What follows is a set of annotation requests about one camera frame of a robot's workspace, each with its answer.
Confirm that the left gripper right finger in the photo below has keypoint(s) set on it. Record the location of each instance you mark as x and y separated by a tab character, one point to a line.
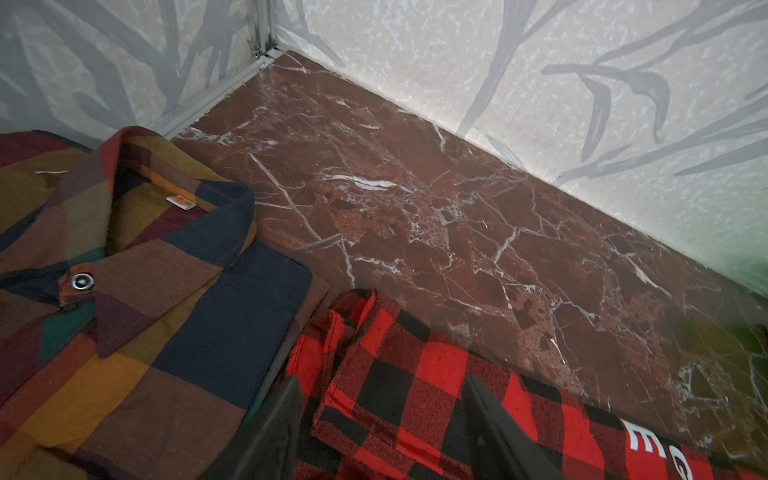
498	447

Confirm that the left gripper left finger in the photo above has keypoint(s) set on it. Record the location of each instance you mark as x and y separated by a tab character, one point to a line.
265	446

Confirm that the red black plaid shirt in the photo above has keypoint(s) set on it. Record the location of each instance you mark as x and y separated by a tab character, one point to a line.
383	401

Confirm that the folded multicolour plaid shirt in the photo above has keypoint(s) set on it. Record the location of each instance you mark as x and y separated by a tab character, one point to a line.
141	316

